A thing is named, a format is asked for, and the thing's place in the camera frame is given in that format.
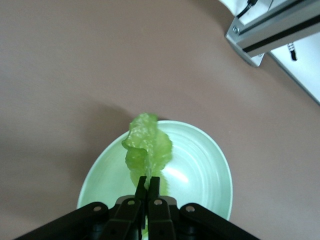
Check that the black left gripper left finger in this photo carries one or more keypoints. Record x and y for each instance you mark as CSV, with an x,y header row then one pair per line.
x,y
120,222

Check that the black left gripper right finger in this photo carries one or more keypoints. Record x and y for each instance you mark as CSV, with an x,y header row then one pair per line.
x,y
162,222

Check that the green lettuce leaf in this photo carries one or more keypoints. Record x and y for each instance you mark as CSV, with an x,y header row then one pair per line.
x,y
150,142

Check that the light green round plate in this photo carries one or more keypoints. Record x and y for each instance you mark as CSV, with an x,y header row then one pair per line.
x,y
200,162

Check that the brown table cover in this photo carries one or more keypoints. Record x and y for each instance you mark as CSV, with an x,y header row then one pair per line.
x,y
75,62

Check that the black and white connector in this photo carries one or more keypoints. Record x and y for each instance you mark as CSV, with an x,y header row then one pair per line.
x,y
293,53

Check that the aluminium profile post with bracket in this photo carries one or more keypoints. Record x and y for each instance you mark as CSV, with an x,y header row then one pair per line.
x,y
270,27

